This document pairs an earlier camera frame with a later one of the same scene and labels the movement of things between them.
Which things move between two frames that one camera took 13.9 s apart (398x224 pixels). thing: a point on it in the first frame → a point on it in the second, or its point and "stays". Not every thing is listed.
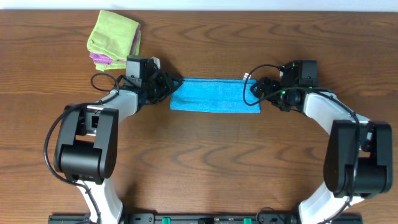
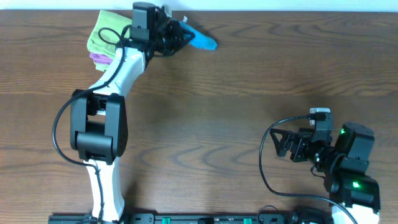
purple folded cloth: (101, 58) stays
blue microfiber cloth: (224, 95) → (199, 40)
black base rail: (198, 218) stays
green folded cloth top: (113, 35) stays
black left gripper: (165, 86) → (170, 37)
